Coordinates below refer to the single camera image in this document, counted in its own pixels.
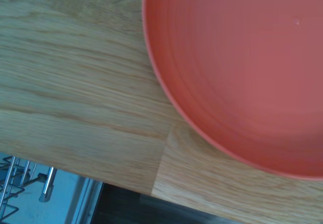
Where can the red round plastic plate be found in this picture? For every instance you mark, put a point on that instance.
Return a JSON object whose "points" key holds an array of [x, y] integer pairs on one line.
{"points": [[239, 70]]}

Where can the built-in dishwasher with steel door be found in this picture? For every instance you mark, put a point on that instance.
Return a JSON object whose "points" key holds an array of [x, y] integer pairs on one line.
{"points": [[60, 209]]}

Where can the chrome dishwasher rack rail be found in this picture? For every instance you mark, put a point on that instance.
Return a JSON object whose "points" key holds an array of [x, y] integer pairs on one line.
{"points": [[49, 183]]}

